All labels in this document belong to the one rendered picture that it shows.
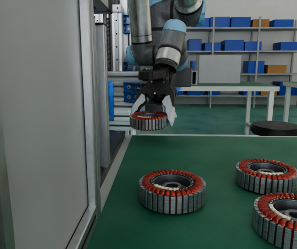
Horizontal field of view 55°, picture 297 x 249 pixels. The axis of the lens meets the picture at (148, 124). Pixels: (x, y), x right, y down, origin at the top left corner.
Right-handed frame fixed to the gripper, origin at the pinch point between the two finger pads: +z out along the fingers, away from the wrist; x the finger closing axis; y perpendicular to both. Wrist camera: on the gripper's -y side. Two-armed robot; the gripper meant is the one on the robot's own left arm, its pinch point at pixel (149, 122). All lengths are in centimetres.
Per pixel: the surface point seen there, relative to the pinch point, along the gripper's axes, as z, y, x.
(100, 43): -4.0, -34.0, -3.7
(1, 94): 18, -60, -20
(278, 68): -332, 560, 3
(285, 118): -130, 336, -28
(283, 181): 13.3, -16.7, -36.8
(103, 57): -1.9, -32.6, -4.1
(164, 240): 26.3, -33.3, -23.6
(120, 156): 12.5, -9.0, 1.1
